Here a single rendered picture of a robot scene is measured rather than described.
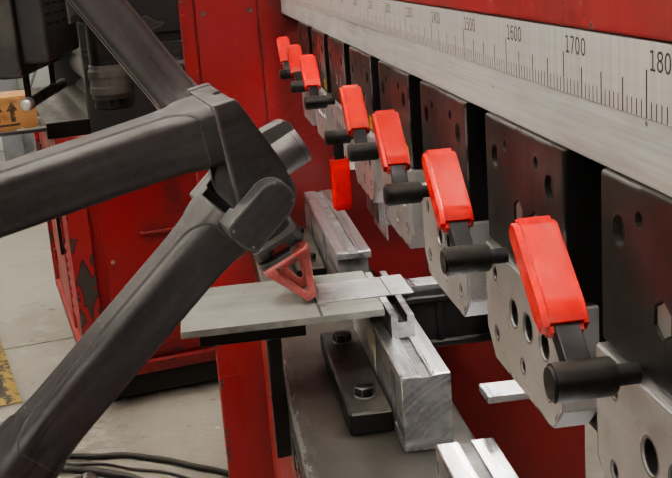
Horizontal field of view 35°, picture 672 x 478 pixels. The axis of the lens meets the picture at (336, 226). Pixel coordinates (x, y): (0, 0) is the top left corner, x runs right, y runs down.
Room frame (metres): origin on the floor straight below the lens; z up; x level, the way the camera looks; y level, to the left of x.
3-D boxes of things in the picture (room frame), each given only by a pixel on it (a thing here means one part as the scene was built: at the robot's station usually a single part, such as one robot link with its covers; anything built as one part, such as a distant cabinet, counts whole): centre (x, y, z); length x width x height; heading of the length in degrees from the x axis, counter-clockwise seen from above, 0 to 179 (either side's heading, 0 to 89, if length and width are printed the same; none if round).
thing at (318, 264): (1.97, 0.07, 0.89); 0.30 x 0.05 x 0.03; 7
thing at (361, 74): (1.21, -0.08, 1.26); 0.15 x 0.09 x 0.17; 7
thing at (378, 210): (1.38, -0.06, 1.13); 0.10 x 0.02 x 0.10; 7
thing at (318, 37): (1.61, -0.03, 1.26); 0.15 x 0.09 x 0.17; 7
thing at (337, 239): (1.93, 0.00, 0.92); 0.50 x 0.06 x 0.10; 7
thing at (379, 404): (1.34, -0.01, 0.89); 0.30 x 0.05 x 0.03; 7
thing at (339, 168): (1.22, -0.02, 1.20); 0.04 x 0.02 x 0.10; 97
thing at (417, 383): (1.33, -0.07, 0.92); 0.39 x 0.06 x 0.10; 7
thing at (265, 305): (1.36, 0.09, 1.00); 0.26 x 0.18 x 0.01; 97
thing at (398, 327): (1.36, -0.06, 0.99); 0.20 x 0.03 x 0.03; 7
